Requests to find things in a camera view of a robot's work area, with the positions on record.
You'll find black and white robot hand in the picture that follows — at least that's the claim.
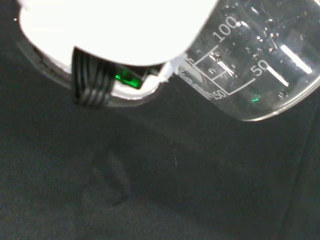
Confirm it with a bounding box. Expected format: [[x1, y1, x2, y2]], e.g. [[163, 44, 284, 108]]
[[18, 0, 220, 110]]

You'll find black bench cloth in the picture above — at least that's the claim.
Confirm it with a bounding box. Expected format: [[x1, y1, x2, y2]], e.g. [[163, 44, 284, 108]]
[[0, 0, 320, 240]]

